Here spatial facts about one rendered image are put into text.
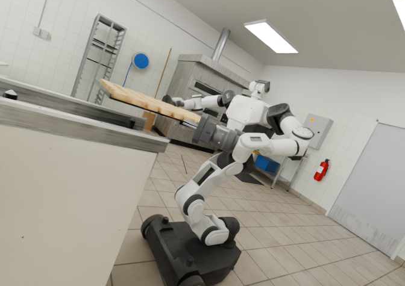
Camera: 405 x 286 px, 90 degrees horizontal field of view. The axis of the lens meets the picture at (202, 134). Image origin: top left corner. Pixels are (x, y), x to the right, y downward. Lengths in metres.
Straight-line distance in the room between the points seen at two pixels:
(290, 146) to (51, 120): 0.81
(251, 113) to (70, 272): 1.08
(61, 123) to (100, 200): 0.31
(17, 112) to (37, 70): 4.34
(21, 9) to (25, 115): 4.42
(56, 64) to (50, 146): 4.31
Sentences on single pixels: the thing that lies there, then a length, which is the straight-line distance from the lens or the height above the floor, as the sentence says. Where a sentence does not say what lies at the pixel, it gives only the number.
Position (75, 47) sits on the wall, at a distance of 4.98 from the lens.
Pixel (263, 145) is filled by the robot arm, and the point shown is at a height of 1.04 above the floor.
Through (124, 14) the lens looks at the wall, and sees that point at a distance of 5.12.
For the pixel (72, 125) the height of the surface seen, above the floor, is 0.87.
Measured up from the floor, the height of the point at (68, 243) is 0.44.
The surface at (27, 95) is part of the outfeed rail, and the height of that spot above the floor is 0.86.
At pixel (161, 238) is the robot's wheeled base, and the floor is 0.19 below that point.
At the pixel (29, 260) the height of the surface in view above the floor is 0.38.
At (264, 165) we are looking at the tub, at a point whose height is 0.34.
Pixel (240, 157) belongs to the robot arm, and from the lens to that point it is 0.79.
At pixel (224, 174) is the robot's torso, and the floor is 0.75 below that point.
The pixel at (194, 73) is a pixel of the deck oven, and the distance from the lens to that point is 4.46.
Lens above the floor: 1.09
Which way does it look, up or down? 8 degrees down
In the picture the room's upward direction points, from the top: 23 degrees clockwise
